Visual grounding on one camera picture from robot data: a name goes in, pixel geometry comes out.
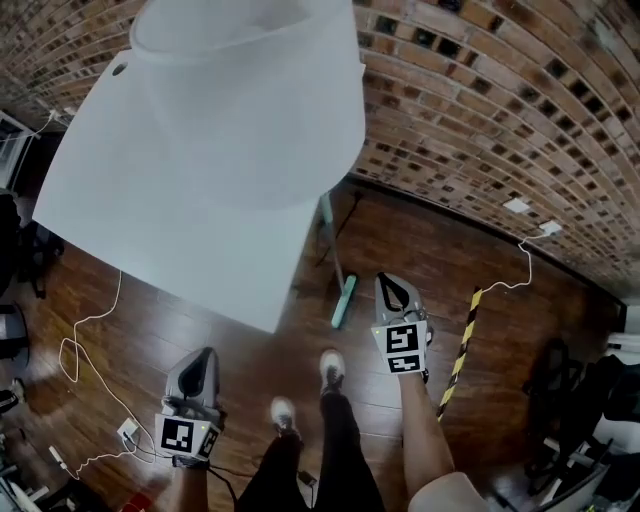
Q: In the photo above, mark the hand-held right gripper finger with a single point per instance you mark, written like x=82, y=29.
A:
x=381, y=300
x=407, y=292

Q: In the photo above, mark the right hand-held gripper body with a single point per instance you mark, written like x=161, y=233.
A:
x=402, y=345

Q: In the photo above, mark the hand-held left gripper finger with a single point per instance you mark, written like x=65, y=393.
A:
x=175, y=376
x=213, y=380

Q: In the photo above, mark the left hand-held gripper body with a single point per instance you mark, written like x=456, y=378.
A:
x=182, y=434

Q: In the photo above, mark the teal green broom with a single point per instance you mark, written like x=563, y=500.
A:
x=344, y=306

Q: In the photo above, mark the person's left forearm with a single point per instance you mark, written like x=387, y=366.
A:
x=192, y=490

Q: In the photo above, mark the person's right forearm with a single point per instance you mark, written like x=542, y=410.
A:
x=425, y=440

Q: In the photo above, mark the wooden floor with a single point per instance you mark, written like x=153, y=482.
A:
x=150, y=345

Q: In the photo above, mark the white floor power socket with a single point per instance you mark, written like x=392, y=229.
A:
x=128, y=430

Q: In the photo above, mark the yellow black striped pole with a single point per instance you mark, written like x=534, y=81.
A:
x=462, y=350

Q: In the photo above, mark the person's right white shoe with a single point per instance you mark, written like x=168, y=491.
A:
x=332, y=370

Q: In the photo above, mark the person's white shoe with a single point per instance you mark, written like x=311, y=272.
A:
x=332, y=370
x=283, y=414

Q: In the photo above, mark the person's left white shoe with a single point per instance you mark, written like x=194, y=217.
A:
x=283, y=414

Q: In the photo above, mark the red flat object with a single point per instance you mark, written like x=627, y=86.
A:
x=139, y=502

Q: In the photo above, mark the person's left leg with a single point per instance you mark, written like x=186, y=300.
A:
x=280, y=475

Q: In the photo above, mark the person's leg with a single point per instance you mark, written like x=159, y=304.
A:
x=345, y=450
x=280, y=475

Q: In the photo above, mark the person's right leg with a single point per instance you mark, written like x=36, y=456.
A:
x=345, y=450

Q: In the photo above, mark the small white adapter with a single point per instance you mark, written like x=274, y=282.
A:
x=58, y=457

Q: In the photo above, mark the beige short sleeve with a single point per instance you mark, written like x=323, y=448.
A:
x=450, y=495

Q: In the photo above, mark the black round stool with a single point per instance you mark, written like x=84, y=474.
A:
x=12, y=332

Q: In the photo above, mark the black office chair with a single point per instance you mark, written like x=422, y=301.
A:
x=565, y=400

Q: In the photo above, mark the large white table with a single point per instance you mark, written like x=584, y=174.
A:
x=200, y=150

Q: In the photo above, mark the white metal shelf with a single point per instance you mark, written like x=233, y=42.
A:
x=15, y=145

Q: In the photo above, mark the white wall plate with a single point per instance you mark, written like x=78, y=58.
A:
x=517, y=205

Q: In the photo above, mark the white wall socket plug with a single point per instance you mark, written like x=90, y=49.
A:
x=550, y=229

